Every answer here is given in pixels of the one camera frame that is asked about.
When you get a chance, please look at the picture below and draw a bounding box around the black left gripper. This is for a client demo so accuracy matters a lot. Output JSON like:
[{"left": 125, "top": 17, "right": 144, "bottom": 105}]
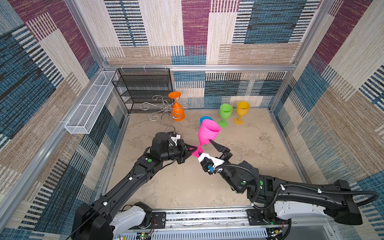
[{"left": 159, "top": 140, "right": 197, "bottom": 165}]

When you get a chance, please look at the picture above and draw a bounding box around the pink plastic wine glass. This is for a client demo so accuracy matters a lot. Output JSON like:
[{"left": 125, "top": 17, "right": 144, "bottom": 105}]
[{"left": 192, "top": 120, "right": 221, "bottom": 158}]

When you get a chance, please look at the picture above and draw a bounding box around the blue plastic wine glass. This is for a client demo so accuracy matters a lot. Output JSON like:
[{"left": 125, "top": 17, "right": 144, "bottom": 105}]
[{"left": 200, "top": 116, "right": 212, "bottom": 125}]

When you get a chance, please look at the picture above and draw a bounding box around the orange plastic wine glass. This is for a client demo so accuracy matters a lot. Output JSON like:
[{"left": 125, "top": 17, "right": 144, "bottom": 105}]
[{"left": 168, "top": 92, "right": 185, "bottom": 122}]

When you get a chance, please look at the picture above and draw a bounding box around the green plastic wine glass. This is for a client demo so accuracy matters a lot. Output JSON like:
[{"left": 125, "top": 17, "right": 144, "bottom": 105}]
[{"left": 218, "top": 104, "right": 233, "bottom": 129}]

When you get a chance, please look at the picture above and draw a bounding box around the yellow plastic wine glass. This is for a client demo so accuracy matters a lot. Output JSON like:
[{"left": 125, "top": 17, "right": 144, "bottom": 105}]
[{"left": 234, "top": 101, "right": 251, "bottom": 125}]

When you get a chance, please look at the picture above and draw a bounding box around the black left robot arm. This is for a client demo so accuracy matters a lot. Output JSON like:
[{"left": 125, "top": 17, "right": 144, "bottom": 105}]
[{"left": 69, "top": 132, "right": 197, "bottom": 240}]

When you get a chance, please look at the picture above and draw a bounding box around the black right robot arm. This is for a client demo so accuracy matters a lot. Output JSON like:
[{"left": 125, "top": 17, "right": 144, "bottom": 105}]
[{"left": 199, "top": 141, "right": 365, "bottom": 226}]

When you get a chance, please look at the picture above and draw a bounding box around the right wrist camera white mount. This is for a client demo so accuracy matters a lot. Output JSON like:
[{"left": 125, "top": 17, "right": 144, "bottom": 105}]
[{"left": 198, "top": 153, "right": 225, "bottom": 175}]

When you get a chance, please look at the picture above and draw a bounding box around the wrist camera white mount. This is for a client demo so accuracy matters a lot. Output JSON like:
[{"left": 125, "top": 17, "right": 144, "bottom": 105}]
[
  {"left": 198, "top": 153, "right": 225, "bottom": 175},
  {"left": 169, "top": 133, "right": 181, "bottom": 146}
]

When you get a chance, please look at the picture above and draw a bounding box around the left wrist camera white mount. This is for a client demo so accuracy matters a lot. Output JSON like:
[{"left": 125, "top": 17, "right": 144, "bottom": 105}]
[{"left": 169, "top": 133, "right": 181, "bottom": 146}]

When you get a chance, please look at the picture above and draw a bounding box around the chrome wire wine glass rack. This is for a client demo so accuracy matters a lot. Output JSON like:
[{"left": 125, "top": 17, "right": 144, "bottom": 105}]
[{"left": 140, "top": 95, "right": 188, "bottom": 134}]

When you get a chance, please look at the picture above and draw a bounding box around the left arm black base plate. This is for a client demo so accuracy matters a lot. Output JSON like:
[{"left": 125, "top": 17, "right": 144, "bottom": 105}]
[{"left": 139, "top": 212, "right": 167, "bottom": 230}]

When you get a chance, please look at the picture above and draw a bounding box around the black wire shelf rack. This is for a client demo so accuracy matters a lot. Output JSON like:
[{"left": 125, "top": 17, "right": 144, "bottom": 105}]
[{"left": 112, "top": 68, "right": 174, "bottom": 113}]

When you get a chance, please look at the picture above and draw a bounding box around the aluminium front rail frame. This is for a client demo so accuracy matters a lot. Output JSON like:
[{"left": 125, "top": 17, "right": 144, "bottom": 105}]
[{"left": 113, "top": 207, "right": 342, "bottom": 240}]

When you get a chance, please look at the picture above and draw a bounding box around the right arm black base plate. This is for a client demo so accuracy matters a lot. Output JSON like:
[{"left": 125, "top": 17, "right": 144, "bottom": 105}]
[{"left": 246, "top": 208, "right": 289, "bottom": 226}]

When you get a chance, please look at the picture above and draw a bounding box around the white wire mesh basket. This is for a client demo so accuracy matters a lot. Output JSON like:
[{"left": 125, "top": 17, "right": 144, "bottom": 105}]
[{"left": 65, "top": 71, "right": 115, "bottom": 135}]

